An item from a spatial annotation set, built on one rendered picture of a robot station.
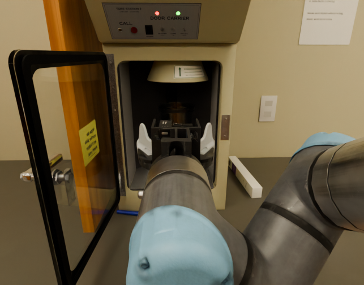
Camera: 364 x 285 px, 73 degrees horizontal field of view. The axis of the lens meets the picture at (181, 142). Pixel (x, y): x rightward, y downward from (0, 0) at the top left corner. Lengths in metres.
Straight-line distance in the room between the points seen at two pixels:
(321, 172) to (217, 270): 0.12
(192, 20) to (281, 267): 0.47
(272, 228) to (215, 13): 0.43
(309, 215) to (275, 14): 0.96
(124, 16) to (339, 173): 0.48
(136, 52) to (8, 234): 0.58
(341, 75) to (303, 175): 1.05
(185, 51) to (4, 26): 0.81
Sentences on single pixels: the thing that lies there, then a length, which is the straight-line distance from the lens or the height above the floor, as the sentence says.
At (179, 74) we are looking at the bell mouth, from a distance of 0.65.
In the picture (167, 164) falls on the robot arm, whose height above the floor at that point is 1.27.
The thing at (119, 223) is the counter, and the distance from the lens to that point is 0.74.
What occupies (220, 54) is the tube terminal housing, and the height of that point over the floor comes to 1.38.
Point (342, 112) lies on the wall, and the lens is 1.33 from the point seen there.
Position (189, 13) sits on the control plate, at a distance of 0.56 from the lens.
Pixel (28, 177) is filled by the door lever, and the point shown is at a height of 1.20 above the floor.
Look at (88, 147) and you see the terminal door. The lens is 0.53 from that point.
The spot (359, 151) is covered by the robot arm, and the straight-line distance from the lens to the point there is 0.21.
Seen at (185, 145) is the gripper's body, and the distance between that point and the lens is 0.29.
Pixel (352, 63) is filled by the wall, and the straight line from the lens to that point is 1.30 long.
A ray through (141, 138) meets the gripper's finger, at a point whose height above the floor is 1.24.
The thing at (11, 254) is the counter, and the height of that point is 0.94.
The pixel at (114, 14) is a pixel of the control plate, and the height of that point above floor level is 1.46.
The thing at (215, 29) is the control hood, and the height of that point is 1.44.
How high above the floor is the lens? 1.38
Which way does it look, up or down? 20 degrees down
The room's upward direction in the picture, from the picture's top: straight up
